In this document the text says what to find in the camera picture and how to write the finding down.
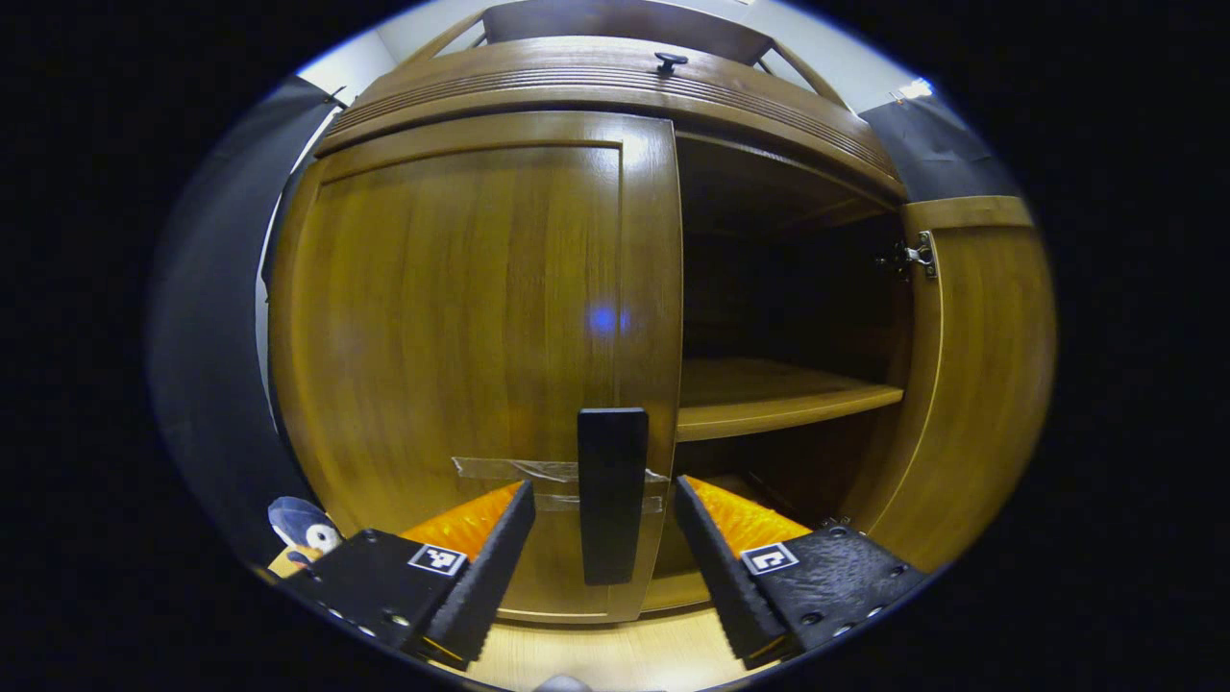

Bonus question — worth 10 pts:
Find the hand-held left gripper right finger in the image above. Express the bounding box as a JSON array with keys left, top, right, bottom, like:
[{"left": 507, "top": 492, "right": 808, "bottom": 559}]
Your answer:
[{"left": 673, "top": 474, "right": 928, "bottom": 671}]

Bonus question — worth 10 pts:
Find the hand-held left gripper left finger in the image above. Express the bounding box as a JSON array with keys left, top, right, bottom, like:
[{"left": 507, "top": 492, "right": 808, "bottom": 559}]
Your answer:
[{"left": 279, "top": 479, "right": 537, "bottom": 672}]

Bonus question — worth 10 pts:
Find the wooden cabinet door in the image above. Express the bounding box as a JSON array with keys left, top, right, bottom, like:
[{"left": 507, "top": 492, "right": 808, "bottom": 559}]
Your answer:
[
  {"left": 841, "top": 195, "right": 1058, "bottom": 575},
  {"left": 269, "top": 111, "right": 685, "bottom": 626}
]

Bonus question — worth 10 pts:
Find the wooden double-door shoe cabinet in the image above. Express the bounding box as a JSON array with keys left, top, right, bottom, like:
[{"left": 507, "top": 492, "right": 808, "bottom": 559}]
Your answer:
[{"left": 267, "top": 0, "right": 1058, "bottom": 628}]

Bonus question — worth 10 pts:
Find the wooden inner cabinet shelf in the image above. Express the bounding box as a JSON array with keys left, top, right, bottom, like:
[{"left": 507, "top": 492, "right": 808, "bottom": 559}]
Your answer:
[{"left": 676, "top": 358, "right": 906, "bottom": 443}]

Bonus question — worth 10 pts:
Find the metal door hinge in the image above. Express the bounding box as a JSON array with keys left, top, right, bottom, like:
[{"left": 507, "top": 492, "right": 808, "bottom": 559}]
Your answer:
[{"left": 876, "top": 231, "right": 939, "bottom": 282}]

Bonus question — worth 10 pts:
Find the wooden cabinet drawer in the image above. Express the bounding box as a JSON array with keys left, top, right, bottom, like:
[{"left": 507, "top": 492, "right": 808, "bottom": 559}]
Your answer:
[{"left": 315, "top": 37, "right": 906, "bottom": 203}]

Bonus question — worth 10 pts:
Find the plush penguin toy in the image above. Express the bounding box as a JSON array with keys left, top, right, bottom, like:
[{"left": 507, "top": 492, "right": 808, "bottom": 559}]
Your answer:
[{"left": 266, "top": 496, "right": 345, "bottom": 579}]

